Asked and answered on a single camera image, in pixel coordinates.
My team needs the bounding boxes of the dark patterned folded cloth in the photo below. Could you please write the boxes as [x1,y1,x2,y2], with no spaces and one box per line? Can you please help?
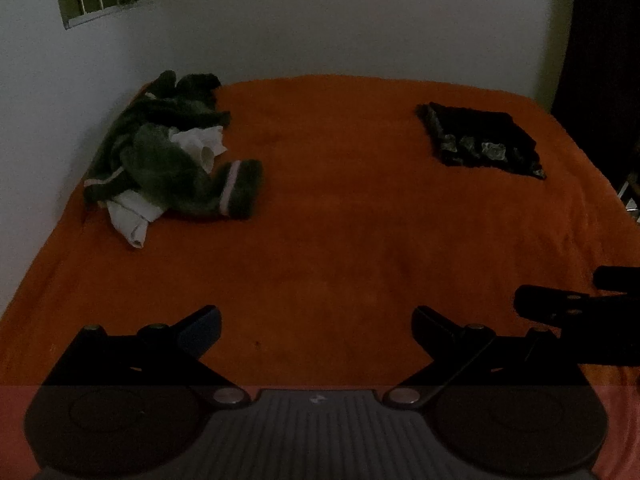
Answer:
[416,102,547,181]

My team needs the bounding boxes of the orange blanket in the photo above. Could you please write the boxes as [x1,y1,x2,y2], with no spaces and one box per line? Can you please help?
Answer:
[0,75,640,480]

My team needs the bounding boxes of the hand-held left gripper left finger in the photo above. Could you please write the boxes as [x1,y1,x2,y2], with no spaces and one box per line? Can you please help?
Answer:
[47,305,251,408]

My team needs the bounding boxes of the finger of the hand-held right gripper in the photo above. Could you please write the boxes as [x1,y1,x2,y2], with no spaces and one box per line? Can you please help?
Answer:
[594,265,640,291]
[514,284,640,366]

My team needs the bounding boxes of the dark green jacket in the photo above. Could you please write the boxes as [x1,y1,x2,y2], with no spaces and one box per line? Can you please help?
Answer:
[82,71,263,221]

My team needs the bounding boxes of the white cloth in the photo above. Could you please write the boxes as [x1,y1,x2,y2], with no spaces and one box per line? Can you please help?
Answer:
[106,127,228,251]

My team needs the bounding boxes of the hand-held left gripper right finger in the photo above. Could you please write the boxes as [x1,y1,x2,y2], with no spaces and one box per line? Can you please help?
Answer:
[384,305,593,407]

